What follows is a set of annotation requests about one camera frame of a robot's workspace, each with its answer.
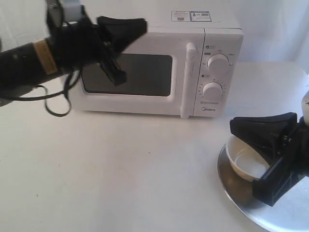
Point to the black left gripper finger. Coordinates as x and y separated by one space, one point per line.
116 35

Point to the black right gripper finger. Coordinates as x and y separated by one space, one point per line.
267 135

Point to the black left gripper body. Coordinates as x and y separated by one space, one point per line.
76 45

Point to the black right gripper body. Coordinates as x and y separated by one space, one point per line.
288 169

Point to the white ceramic bowl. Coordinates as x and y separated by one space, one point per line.
245 161

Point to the white microwave door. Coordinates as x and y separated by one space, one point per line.
162 69

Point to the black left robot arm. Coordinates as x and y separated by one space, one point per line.
27 66

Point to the white microwave oven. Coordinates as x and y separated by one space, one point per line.
222 43

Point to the round metal plate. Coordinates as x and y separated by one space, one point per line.
289 214

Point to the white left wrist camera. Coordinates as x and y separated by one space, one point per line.
62 11

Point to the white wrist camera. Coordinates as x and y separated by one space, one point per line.
62 11
305 108

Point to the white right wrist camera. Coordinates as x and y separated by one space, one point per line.
305 108

